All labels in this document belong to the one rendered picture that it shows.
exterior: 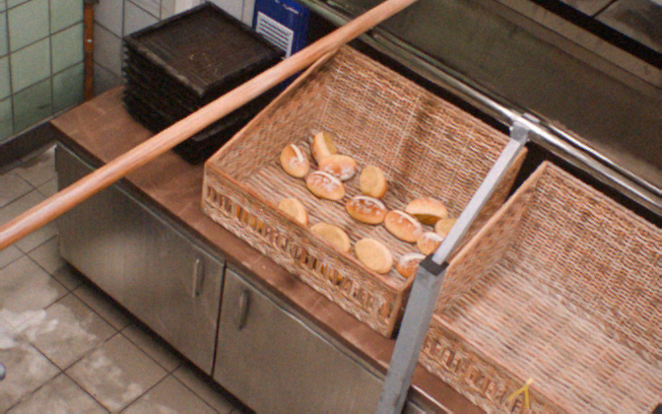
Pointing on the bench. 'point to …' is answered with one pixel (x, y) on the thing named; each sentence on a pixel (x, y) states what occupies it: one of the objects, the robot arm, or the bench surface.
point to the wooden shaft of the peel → (43, 213)
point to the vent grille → (276, 33)
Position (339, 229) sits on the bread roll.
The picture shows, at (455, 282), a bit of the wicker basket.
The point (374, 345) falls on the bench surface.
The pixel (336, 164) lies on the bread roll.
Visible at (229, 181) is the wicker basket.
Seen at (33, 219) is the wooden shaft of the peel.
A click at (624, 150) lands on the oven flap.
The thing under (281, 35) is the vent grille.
